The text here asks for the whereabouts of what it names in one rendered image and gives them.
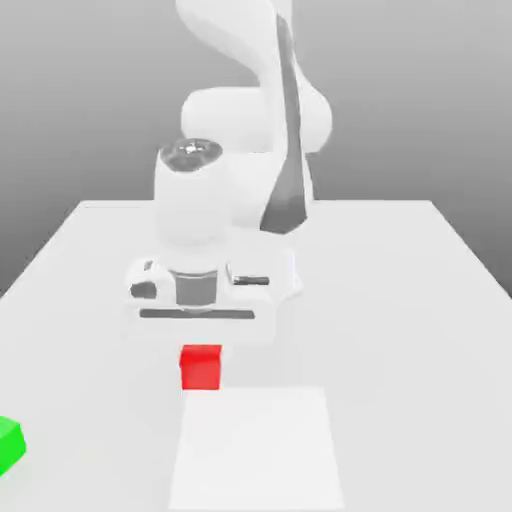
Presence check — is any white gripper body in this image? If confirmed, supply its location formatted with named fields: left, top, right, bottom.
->
left=121, top=300, right=280, bottom=348

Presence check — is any small red cube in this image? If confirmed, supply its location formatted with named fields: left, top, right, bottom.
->
left=178, top=344, right=223, bottom=392

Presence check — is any small green cube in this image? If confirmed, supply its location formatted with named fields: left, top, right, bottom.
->
left=0, top=415, right=28, bottom=478

